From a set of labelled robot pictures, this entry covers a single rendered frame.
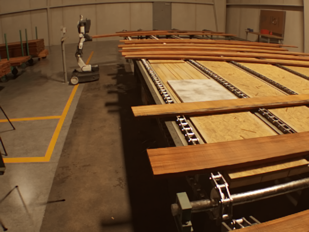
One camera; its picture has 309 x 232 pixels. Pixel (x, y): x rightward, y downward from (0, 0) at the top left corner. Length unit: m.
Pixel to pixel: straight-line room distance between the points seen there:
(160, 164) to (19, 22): 14.11
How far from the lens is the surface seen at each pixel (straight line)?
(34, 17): 14.57
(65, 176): 2.57
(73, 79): 5.56
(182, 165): 1.08
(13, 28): 15.00
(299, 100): 2.18
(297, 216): 0.87
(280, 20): 10.33
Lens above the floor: 1.48
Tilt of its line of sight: 23 degrees down
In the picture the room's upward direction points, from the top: straight up
